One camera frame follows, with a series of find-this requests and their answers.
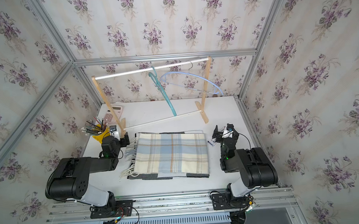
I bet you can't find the blue cream plaid scarf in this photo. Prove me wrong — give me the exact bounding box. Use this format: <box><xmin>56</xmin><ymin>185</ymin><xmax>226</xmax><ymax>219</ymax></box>
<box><xmin>117</xmin><ymin>129</ymin><xmax>210</xmax><ymax>180</ymax></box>

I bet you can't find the teal plastic hanger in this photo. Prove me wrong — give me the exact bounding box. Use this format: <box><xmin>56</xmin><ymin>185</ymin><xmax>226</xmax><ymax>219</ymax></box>
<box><xmin>148</xmin><ymin>66</ymin><xmax>177</xmax><ymax>116</ymax></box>

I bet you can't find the light blue plastic hanger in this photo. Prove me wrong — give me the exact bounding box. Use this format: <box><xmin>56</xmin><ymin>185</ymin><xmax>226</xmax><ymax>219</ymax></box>
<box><xmin>159</xmin><ymin>58</ymin><xmax>224</xmax><ymax>96</ymax></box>

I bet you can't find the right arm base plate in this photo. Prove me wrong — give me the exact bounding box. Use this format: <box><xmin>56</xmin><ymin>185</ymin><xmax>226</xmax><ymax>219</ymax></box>
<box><xmin>209</xmin><ymin>192</ymin><xmax>255</xmax><ymax>210</ymax></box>

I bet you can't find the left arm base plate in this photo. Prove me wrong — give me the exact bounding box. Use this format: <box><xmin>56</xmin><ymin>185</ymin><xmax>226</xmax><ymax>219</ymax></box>
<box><xmin>90</xmin><ymin>200</ymin><xmax>134</xmax><ymax>219</ymax></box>

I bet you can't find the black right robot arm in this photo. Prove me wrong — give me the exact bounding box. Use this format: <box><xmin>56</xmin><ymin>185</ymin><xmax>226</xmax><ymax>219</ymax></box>
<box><xmin>209</xmin><ymin>124</ymin><xmax>279</xmax><ymax>202</ymax></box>

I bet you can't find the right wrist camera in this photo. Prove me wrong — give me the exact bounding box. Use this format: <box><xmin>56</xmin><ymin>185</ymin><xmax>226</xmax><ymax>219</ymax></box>
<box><xmin>223</xmin><ymin>124</ymin><xmax>233</xmax><ymax>138</ymax></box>

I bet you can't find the wooden clothes rack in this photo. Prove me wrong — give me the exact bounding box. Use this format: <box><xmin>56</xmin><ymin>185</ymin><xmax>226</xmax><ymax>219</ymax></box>
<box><xmin>91</xmin><ymin>60</ymin><xmax>211</xmax><ymax>138</ymax></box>

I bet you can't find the aluminium mounting rail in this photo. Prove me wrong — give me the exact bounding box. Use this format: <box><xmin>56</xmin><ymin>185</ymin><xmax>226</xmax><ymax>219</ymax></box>
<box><xmin>44</xmin><ymin>186</ymin><xmax>299</xmax><ymax>224</ymax></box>

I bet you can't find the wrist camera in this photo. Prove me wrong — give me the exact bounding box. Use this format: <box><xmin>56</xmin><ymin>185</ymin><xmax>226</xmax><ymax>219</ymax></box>
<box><xmin>109</xmin><ymin>125</ymin><xmax>120</xmax><ymax>140</ymax></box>
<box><xmin>223</xmin><ymin>124</ymin><xmax>233</xmax><ymax>138</ymax></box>

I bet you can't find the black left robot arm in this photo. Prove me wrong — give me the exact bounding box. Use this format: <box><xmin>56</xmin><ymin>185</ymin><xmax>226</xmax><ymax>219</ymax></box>
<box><xmin>45</xmin><ymin>134</ymin><xmax>130</xmax><ymax>208</ymax></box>

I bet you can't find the grey black checkered scarf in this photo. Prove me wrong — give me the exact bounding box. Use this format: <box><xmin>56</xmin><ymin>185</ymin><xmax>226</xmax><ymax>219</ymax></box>
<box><xmin>125</xmin><ymin>128</ymin><xmax>210</xmax><ymax>182</ymax></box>

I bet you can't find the yellow pen cup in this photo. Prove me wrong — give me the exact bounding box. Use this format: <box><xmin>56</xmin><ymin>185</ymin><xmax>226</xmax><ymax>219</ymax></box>
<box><xmin>80</xmin><ymin>117</ymin><xmax>111</xmax><ymax>143</ymax></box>

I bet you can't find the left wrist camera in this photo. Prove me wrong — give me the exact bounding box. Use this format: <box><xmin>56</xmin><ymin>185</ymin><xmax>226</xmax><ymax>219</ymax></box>
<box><xmin>109</xmin><ymin>125</ymin><xmax>120</xmax><ymax>140</ymax></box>

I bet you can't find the red white blister package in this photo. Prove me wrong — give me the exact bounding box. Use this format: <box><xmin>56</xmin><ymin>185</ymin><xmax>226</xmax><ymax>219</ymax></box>
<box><xmin>207</xmin><ymin>138</ymin><xmax>217</xmax><ymax>146</ymax></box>

